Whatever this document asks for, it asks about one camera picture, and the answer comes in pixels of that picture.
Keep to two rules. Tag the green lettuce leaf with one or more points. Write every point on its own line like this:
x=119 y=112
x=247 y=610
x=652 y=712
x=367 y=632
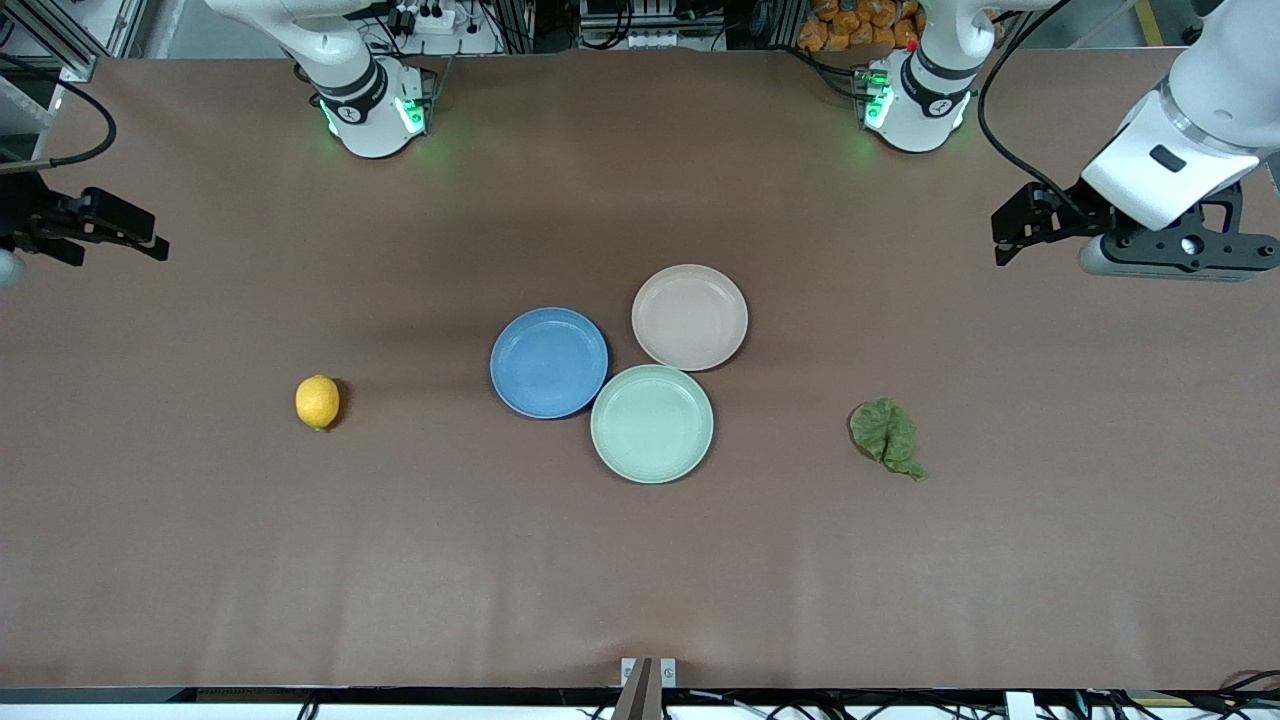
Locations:
x=880 y=430

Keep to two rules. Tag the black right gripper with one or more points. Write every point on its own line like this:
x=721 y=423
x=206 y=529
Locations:
x=22 y=215

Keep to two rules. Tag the white power strip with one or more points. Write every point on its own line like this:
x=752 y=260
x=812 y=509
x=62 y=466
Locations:
x=425 y=20

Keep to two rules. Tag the black and white electronics rack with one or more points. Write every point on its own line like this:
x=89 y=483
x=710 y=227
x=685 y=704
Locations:
x=650 y=25

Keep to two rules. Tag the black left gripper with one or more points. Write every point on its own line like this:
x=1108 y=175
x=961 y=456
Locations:
x=1072 y=217

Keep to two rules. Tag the aluminium frame profile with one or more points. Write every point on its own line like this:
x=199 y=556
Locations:
x=80 y=40

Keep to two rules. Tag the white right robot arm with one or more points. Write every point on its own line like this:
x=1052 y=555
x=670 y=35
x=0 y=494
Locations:
x=350 y=70

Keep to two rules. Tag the blue plate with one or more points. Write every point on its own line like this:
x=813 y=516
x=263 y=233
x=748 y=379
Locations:
x=548 y=362

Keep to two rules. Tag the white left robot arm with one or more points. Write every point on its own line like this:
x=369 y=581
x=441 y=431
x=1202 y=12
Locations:
x=1200 y=100

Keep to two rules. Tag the bag of orange items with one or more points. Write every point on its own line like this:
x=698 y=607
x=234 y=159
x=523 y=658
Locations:
x=850 y=25

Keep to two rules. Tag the brown camera mast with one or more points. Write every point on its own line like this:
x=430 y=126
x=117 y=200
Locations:
x=640 y=695

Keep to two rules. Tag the light green plate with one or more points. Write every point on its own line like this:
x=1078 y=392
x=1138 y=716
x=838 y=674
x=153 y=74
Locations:
x=652 y=424

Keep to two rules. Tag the small white box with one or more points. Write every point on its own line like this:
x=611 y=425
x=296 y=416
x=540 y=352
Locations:
x=1020 y=706

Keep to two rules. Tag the metal mounting bracket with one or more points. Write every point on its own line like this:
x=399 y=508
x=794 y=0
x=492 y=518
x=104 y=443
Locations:
x=628 y=670

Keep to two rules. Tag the yellow lemon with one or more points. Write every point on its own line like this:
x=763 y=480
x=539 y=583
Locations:
x=317 y=402

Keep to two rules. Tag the black left camera bracket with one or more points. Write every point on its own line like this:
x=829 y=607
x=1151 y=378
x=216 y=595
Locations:
x=1215 y=235

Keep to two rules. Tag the beige plate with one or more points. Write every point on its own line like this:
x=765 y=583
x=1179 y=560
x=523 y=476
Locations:
x=690 y=317

